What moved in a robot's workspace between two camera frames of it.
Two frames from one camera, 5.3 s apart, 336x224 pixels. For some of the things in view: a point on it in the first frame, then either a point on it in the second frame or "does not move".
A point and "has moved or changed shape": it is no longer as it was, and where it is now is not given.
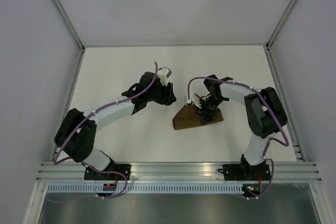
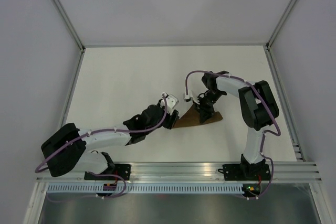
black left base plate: x=91 y=174 does not move
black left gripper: x=169 y=97 -> x=172 y=117
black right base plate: x=245 y=172 does not move
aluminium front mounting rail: x=179 y=172 does not move
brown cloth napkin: x=189 y=117 has moved or changed shape
